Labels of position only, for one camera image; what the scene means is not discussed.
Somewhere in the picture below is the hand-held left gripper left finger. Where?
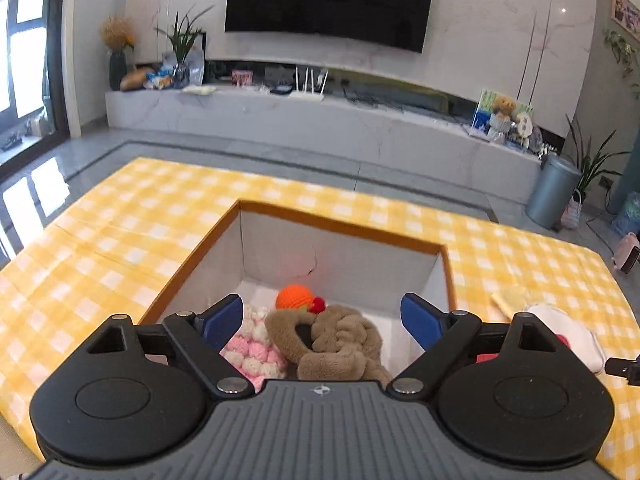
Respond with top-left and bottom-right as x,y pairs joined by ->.
80,294 -> 257,401

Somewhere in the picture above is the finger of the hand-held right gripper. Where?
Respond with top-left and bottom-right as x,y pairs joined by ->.
604,352 -> 640,387

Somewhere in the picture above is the glass vase with green plant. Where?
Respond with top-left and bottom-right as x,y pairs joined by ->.
155,5 -> 216,89

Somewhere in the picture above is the brown plush toy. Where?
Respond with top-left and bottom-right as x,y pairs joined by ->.
264,304 -> 394,386

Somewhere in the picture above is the black television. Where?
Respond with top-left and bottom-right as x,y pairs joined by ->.
224,0 -> 438,54

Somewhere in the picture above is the potted green floor plant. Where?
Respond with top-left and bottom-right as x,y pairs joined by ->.
565,112 -> 633,206

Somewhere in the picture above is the blue water bottle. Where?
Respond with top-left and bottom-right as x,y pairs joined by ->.
612,204 -> 640,239

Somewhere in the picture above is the yellow checkered tablecloth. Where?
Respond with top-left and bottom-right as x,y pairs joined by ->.
0,156 -> 633,480

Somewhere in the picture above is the small white bag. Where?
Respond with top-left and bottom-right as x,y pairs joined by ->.
560,190 -> 586,231

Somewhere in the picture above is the orange-rimmed white storage box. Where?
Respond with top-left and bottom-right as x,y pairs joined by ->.
137,199 -> 458,393

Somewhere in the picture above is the yellow cloth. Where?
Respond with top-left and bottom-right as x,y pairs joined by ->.
490,285 -> 531,317

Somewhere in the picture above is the marble tv console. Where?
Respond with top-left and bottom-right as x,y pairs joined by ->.
105,57 -> 556,206

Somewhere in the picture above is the grey metal trash can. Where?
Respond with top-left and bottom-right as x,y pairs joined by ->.
525,154 -> 583,231

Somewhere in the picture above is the blue snack packet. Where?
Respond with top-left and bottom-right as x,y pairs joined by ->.
145,71 -> 176,91

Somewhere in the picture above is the white router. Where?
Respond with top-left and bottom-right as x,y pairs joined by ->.
289,66 -> 329,102

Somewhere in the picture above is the pink and white knitted toy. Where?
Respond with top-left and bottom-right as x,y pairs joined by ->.
220,304 -> 290,394

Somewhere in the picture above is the orange knitted ball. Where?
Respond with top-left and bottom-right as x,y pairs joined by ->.
275,285 -> 327,315

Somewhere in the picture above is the brown bread loaf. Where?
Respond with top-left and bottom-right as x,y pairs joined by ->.
120,66 -> 156,92

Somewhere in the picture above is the dark vase with dried flowers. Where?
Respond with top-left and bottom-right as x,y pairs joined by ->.
100,15 -> 136,92

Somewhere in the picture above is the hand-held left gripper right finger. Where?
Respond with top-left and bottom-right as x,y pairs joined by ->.
386,292 -> 571,397

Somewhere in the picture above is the brown teddy bear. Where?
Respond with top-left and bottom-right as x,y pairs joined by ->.
492,96 -> 517,122

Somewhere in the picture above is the pink small heater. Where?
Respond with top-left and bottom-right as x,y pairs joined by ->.
611,232 -> 640,275

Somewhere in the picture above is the glass sliding door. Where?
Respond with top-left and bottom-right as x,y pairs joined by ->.
0,0 -> 71,177

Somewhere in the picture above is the hanging ivy plant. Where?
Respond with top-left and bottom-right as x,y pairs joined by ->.
602,27 -> 640,102

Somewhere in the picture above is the white red plush toy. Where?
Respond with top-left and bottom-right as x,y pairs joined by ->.
522,302 -> 604,374

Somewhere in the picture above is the framed wall picture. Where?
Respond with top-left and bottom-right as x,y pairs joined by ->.
611,0 -> 640,39

